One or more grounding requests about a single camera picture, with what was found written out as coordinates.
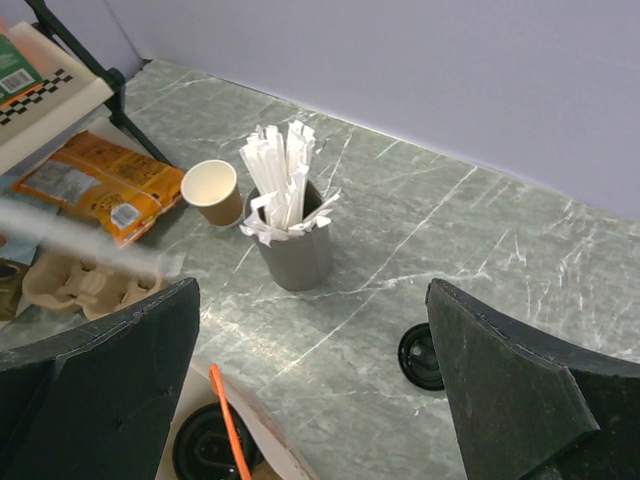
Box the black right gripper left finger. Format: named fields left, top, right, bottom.
left=1, top=278, right=200, bottom=479

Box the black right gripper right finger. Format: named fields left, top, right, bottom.
left=425, top=279, right=639, bottom=479

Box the black coffee cup lid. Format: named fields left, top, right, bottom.
left=172, top=403, right=240, bottom=480

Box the cardboard cup carrier tray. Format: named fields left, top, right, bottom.
left=22, top=251, right=168, bottom=320

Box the brown paper takeout bag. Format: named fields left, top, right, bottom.
left=156, top=356, right=319, bottom=479

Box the white straw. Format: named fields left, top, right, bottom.
left=1, top=198, right=184, bottom=278

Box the orange snack bag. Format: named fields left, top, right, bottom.
left=11, top=131, right=184, bottom=247

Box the grey straw holder cup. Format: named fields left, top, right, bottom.
left=242, top=179, right=335, bottom=292

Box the cream checkered shelf rack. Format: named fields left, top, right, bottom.
left=1, top=1, right=169, bottom=175

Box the green box middle shelf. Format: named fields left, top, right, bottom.
left=1, top=20, right=43, bottom=108

